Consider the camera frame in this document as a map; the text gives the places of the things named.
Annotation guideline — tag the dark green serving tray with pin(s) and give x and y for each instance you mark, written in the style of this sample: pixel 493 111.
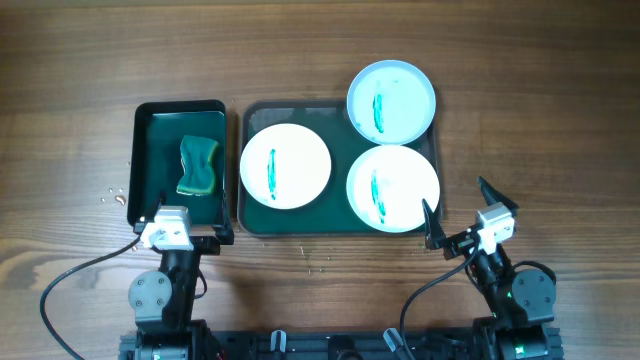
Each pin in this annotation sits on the dark green serving tray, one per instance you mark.
pixel 330 213

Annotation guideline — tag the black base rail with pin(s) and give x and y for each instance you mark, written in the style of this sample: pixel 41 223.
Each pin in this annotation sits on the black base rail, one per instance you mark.
pixel 447 343

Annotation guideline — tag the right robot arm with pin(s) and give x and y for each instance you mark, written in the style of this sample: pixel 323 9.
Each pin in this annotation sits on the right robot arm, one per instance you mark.
pixel 519 295

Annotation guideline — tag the black water basin tray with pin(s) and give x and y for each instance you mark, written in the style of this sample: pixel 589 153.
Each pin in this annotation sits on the black water basin tray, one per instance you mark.
pixel 159 128

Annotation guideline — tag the white plate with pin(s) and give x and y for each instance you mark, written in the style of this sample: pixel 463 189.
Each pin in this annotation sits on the white plate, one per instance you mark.
pixel 391 102
pixel 387 185
pixel 285 166

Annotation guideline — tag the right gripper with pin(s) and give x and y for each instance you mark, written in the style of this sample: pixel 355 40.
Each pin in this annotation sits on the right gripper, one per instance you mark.
pixel 463 240

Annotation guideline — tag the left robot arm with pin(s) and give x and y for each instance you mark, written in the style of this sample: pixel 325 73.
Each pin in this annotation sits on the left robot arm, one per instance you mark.
pixel 163 299

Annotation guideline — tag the green yellow scrub sponge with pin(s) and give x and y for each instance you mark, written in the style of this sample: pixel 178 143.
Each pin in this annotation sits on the green yellow scrub sponge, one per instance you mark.
pixel 197 157

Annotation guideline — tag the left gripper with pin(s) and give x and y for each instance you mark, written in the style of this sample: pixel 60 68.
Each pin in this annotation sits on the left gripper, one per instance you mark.
pixel 208 241

